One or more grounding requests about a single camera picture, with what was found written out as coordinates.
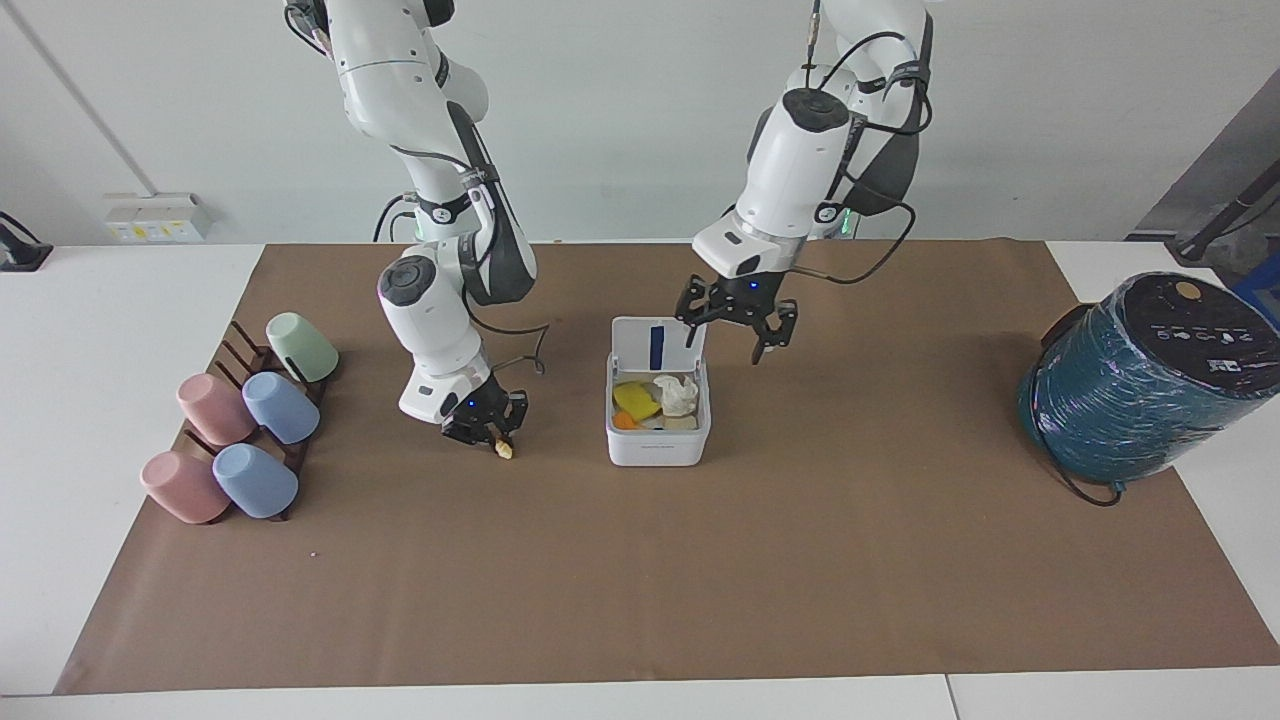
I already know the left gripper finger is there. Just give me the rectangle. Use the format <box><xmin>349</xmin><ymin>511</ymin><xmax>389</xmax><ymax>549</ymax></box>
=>
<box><xmin>750</xmin><ymin>297</ymin><xmax>800</xmax><ymax>367</ymax></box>
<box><xmin>674</xmin><ymin>275</ymin><xmax>720</xmax><ymax>350</ymax></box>

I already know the pink cup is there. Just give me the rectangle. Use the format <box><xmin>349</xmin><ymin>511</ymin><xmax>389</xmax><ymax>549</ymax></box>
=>
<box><xmin>140</xmin><ymin>450</ymin><xmax>233</xmax><ymax>525</ymax></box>
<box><xmin>177</xmin><ymin>373</ymin><xmax>259</xmax><ymax>447</ymax></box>

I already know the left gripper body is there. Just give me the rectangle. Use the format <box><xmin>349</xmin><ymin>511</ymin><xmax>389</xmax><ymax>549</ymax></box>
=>
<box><xmin>710</xmin><ymin>271</ymin><xmax>793</xmax><ymax>324</ymax></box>

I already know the black stand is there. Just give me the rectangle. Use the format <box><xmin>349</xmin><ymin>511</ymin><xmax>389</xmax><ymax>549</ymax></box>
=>
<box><xmin>0</xmin><ymin>211</ymin><xmax>54</xmax><ymax>273</ymax></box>
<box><xmin>1165</xmin><ymin>165</ymin><xmax>1280</xmax><ymax>267</ymax></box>

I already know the white crumpled paper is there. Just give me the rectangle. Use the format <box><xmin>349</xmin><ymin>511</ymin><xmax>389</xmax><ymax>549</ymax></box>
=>
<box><xmin>653</xmin><ymin>373</ymin><xmax>700</xmax><ymax>417</ymax></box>

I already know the green cup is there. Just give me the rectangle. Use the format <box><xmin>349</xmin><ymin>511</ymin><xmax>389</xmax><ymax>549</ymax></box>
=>
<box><xmin>265</xmin><ymin>312</ymin><xmax>340</xmax><ymax>384</ymax></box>

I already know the white lidded trash bin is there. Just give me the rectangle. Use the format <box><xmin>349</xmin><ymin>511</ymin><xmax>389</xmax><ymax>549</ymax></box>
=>
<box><xmin>605</xmin><ymin>316</ymin><xmax>713</xmax><ymax>467</ymax></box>

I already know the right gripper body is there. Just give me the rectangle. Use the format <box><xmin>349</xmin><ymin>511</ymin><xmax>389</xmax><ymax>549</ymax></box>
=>
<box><xmin>444</xmin><ymin>380</ymin><xmax>509</xmax><ymax>435</ymax></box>

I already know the brown cup rack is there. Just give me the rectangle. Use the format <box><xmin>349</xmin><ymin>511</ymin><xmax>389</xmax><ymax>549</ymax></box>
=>
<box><xmin>180</xmin><ymin>320</ymin><xmax>331</xmax><ymax>523</ymax></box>

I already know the black cable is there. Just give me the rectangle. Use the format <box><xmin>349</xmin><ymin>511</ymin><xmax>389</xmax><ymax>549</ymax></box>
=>
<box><xmin>1035</xmin><ymin>425</ymin><xmax>1127</xmax><ymax>507</ymax></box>
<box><xmin>373</xmin><ymin>190</ymin><xmax>421</xmax><ymax>244</ymax></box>
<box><xmin>465</xmin><ymin>315</ymin><xmax>550</xmax><ymax>379</ymax></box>
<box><xmin>786</xmin><ymin>195</ymin><xmax>918</xmax><ymax>287</ymax></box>
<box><xmin>800</xmin><ymin>0</ymin><xmax>936</xmax><ymax>138</ymax></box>

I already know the yellow trash piece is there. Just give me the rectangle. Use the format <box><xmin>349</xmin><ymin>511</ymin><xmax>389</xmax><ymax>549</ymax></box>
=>
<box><xmin>613</xmin><ymin>381</ymin><xmax>662</xmax><ymax>421</ymax></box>

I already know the blue cup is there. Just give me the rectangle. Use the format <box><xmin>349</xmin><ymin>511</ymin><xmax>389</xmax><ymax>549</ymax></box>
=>
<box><xmin>212</xmin><ymin>443</ymin><xmax>300</xmax><ymax>520</ymax></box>
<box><xmin>242</xmin><ymin>372</ymin><xmax>322</xmax><ymax>445</ymax></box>

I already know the teal wrapped spool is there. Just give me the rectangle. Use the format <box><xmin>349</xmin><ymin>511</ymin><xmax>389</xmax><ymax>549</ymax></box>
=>
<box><xmin>1018</xmin><ymin>271</ymin><xmax>1280</xmax><ymax>486</ymax></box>

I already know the white wall socket box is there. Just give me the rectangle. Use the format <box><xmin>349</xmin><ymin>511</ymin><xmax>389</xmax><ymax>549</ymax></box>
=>
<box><xmin>104</xmin><ymin>192</ymin><xmax>214</xmax><ymax>245</ymax></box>

